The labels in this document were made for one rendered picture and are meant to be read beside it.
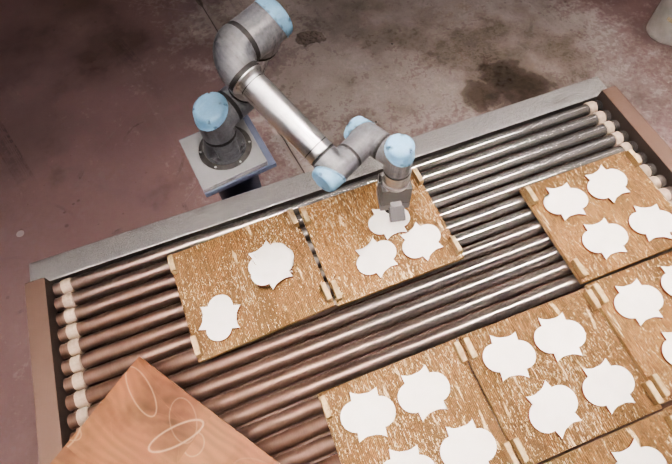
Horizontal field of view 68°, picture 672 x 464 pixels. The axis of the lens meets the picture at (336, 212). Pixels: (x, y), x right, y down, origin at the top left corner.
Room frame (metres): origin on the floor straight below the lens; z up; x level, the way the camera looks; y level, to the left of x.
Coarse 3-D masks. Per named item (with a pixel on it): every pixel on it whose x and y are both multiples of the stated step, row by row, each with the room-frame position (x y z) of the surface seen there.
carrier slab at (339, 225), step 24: (360, 192) 0.84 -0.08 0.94; (312, 216) 0.76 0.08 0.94; (336, 216) 0.76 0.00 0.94; (360, 216) 0.75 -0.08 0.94; (432, 216) 0.74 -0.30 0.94; (312, 240) 0.68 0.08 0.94; (336, 240) 0.67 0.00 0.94; (360, 240) 0.67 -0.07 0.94; (336, 264) 0.59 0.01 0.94; (408, 264) 0.58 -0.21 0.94; (432, 264) 0.58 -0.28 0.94; (360, 288) 0.51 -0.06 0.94; (384, 288) 0.51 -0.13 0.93
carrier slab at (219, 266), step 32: (256, 224) 0.74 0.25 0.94; (288, 224) 0.74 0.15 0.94; (192, 256) 0.64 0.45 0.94; (224, 256) 0.64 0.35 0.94; (192, 288) 0.54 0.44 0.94; (224, 288) 0.53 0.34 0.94; (256, 288) 0.53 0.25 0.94; (288, 288) 0.52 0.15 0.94; (320, 288) 0.52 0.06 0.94; (192, 320) 0.44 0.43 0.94; (256, 320) 0.43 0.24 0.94; (288, 320) 0.43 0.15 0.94; (224, 352) 0.35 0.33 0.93
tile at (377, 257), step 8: (384, 240) 0.66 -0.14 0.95; (368, 248) 0.64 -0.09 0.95; (376, 248) 0.63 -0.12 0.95; (384, 248) 0.63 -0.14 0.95; (392, 248) 0.63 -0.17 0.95; (360, 256) 0.61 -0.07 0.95; (368, 256) 0.61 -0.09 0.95; (376, 256) 0.61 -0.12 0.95; (384, 256) 0.61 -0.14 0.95; (392, 256) 0.61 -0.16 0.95; (360, 264) 0.58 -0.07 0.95; (368, 264) 0.58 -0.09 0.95; (376, 264) 0.58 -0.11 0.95; (384, 264) 0.58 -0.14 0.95; (392, 264) 0.58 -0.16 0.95; (360, 272) 0.56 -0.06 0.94; (368, 272) 0.56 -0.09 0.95; (376, 272) 0.56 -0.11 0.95
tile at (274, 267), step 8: (272, 248) 0.64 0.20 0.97; (264, 256) 0.62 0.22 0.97; (272, 256) 0.62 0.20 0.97; (280, 256) 0.61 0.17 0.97; (288, 256) 0.61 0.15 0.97; (256, 264) 0.59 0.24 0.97; (264, 264) 0.59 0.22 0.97; (272, 264) 0.59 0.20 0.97; (280, 264) 0.59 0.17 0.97; (288, 264) 0.59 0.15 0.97; (256, 272) 0.57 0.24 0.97; (264, 272) 0.57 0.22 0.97; (272, 272) 0.56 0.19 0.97; (280, 272) 0.56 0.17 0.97; (288, 272) 0.56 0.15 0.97; (256, 280) 0.54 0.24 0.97; (264, 280) 0.54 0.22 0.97; (272, 280) 0.54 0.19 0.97; (280, 280) 0.54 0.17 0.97; (272, 288) 0.52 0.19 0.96
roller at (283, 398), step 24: (552, 288) 0.49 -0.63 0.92; (576, 288) 0.49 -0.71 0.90; (480, 312) 0.43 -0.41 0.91; (504, 312) 0.43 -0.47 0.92; (432, 336) 0.37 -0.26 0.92; (456, 336) 0.37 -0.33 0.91; (360, 360) 0.31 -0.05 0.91; (384, 360) 0.31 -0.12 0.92; (312, 384) 0.25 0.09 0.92; (336, 384) 0.25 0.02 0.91; (240, 408) 0.20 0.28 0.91; (264, 408) 0.20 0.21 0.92
